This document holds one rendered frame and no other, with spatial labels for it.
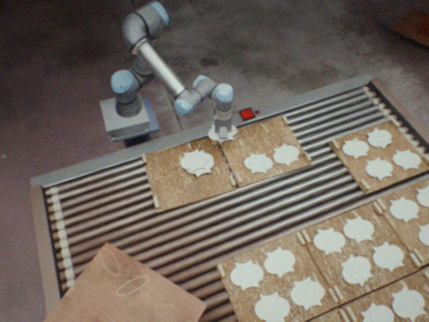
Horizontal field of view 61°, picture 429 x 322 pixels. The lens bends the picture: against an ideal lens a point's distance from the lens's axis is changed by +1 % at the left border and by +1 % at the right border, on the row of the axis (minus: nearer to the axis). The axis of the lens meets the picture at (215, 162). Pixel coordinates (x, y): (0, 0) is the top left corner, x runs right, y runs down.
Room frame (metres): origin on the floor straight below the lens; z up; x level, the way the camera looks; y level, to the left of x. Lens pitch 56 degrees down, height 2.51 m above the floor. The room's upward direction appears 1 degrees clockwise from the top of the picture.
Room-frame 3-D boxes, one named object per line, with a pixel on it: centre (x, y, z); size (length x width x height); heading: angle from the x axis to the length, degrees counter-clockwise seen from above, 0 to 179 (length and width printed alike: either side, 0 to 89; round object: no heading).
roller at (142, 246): (0.84, -0.23, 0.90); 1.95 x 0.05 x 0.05; 113
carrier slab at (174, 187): (0.99, 0.14, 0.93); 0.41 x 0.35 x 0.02; 109
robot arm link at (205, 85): (1.19, 0.06, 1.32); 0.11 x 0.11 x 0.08; 51
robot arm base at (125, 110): (1.39, 0.50, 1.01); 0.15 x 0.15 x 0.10
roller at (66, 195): (1.20, -0.07, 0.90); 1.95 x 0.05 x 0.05; 113
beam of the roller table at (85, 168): (1.31, -0.02, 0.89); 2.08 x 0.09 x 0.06; 113
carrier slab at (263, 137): (1.14, -0.25, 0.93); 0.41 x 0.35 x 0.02; 111
